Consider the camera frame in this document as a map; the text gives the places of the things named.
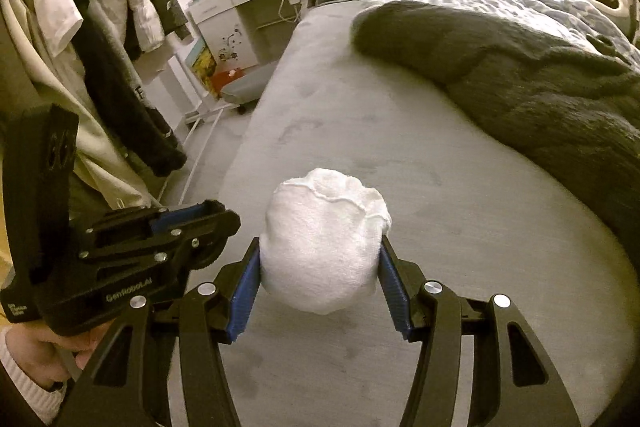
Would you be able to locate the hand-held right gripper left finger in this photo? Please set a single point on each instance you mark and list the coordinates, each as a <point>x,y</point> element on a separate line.
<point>244,297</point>

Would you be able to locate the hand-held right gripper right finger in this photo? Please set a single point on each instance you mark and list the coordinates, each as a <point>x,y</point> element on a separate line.
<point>395,297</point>

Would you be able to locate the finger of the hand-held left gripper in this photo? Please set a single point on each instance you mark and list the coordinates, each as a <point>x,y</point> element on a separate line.
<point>200,254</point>
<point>175,218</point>

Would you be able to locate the large white sock ball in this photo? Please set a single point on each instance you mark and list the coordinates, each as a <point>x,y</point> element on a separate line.
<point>320,247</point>

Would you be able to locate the person's left hand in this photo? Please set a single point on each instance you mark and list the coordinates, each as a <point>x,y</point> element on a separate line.
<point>55,352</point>

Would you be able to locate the white clothes rack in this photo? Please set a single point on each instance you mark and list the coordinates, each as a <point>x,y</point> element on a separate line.
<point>197,127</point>

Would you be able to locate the grey bed mattress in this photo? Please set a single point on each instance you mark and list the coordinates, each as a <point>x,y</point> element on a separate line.
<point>400,187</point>

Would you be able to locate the black fluffy garment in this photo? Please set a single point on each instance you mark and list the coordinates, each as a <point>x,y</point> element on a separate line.
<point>125,97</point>

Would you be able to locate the cream garment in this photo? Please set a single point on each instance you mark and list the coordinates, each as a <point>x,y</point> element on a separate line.
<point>30,72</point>

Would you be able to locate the orange box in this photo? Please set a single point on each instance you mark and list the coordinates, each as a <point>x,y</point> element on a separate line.
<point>224,82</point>

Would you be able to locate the grey padded stool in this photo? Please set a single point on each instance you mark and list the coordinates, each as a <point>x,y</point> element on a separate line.
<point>245,89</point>

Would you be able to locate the colourful picture canvas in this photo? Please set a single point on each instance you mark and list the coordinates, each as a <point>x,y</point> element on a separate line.
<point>202,67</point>

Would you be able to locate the white vanity desk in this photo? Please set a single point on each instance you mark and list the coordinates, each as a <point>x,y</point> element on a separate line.
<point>240,22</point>

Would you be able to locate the grey fluffy blanket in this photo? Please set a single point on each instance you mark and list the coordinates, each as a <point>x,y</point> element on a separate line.
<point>525,82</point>

